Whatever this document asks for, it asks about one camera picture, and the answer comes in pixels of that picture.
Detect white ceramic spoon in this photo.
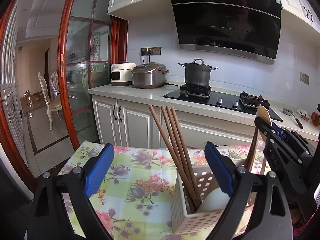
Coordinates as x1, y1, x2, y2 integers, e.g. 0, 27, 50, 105
196, 187, 230, 213
253, 105, 272, 142

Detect white lower kitchen cabinets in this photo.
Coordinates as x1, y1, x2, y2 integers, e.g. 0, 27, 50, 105
91, 93, 320, 151

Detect small ladle on counter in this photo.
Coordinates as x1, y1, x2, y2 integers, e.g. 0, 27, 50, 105
283, 108, 304, 129

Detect black gas cooktop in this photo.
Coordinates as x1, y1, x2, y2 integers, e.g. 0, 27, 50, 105
164, 85, 282, 122

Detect cream perforated utensil basket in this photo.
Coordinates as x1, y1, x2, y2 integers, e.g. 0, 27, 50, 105
171, 163, 267, 236

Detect floral tablecloth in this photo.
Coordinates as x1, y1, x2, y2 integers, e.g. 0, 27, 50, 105
58, 141, 250, 239

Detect dark stock pot with lid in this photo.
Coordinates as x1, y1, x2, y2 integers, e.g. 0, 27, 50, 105
178, 59, 218, 87

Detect brown chopstick bundle left compartment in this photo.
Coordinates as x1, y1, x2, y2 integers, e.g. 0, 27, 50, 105
149, 105, 202, 213

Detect black range hood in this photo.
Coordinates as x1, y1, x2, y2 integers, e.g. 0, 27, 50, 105
171, 0, 282, 64

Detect white dining chair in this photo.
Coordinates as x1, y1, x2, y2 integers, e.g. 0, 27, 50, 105
37, 70, 63, 131

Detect cardboard boxes on floor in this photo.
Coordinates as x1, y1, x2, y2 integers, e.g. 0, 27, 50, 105
20, 92, 46, 113

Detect stainless steel rice cooker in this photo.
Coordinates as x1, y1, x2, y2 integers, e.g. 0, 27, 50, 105
132, 62, 169, 89

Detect white countertop appliance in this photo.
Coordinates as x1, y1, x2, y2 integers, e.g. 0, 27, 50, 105
111, 61, 136, 86

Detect wall power outlet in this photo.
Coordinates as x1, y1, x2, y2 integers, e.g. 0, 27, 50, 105
140, 47, 161, 56

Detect red wooden sliding door frame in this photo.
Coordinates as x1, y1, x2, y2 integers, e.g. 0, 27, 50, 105
0, 0, 129, 193

